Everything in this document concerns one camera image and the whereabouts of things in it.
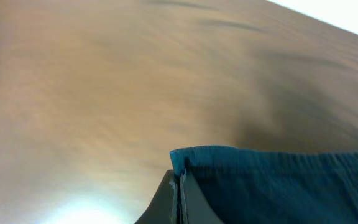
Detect navy blue shorts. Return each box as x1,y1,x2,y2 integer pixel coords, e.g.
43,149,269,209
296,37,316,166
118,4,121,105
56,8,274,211
170,146,358,223

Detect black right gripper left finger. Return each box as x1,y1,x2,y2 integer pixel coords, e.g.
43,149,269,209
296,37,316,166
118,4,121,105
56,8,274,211
135,170,178,224

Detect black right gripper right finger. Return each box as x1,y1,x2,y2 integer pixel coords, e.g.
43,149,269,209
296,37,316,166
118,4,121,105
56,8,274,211
180,170,223,224

